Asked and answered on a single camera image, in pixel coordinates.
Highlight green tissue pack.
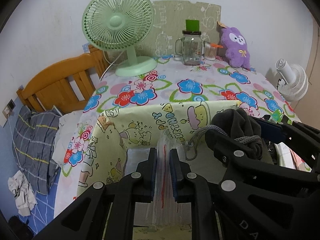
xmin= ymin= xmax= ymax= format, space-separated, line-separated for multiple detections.
xmin=271 ymin=109 xmax=292 ymax=125

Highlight clear plastic bag pack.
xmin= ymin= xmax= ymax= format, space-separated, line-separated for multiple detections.
xmin=146 ymin=129 xmax=185 ymax=229

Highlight black drawstring pouch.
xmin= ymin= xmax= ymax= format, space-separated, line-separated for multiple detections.
xmin=185 ymin=108 xmax=273 ymax=164

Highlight beige wardrobe door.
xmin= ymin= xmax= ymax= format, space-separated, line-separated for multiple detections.
xmin=294 ymin=20 xmax=319 ymax=129

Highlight white standing fan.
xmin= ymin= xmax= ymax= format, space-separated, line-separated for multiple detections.
xmin=275 ymin=59 xmax=309 ymax=102

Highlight yellow fabric storage box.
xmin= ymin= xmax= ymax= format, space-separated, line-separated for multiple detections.
xmin=76 ymin=100 xmax=243 ymax=240

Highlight crumpled white cloth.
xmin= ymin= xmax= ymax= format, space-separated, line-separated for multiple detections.
xmin=8 ymin=171 xmax=37 ymax=217

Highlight grey plaid pillow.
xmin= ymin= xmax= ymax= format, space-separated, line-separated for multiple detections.
xmin=12 ymin=106 xmax=61 ymax=195

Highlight floral tablecloth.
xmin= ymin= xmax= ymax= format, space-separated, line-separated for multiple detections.
xmin=53 ymin=56 xmax=298 ymax=215

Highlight purple plush bunny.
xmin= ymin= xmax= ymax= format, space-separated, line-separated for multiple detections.
xmin=217 ymin=22 xmax=251 ymax=70

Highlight cotton swab container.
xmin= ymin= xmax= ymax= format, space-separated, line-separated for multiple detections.
xmin=203 ymin=41 xmax=223 ymax=61

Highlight glass mason jar mug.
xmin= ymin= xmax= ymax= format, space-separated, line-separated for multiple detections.
xmin=175 ymin=30 xmax=203 ymax=66

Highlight green cup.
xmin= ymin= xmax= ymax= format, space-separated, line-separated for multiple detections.
xmin=185 ymin=19 xmax=200 ymax=32

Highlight green patterned board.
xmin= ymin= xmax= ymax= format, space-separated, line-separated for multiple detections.
xmin=135 ymin=0 xmax=221 ymax=56

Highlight green desk fan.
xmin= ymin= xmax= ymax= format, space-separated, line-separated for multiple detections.
xmin=82 ymin=0 xmax=157 ymax=77

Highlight wall power outlet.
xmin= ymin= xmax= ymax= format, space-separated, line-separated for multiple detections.
xmin=3 ymin=99 xmax=16 ymax=115

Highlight white fan cable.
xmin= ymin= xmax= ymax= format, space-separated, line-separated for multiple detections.
xmin=99 ymin=51 xmax=130 ymax=82

